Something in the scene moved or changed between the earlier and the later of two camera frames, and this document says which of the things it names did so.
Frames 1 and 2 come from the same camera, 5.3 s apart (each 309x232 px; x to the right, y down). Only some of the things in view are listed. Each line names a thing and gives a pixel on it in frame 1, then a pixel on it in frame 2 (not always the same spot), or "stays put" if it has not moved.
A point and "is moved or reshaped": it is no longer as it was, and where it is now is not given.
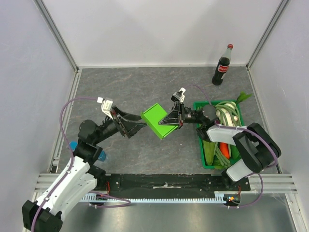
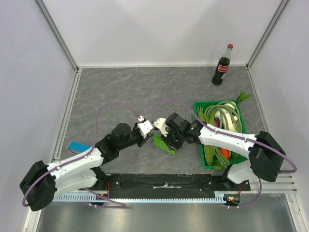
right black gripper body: [181, 115] → [169, 141]
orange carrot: [224, 148] stays put
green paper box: [152, 116] is moved or reshaped
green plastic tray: [217, 155] stays put
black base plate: [169, 184] stays put
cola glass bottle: [223, 65] stays put
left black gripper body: [119, 124] → [140, 140]
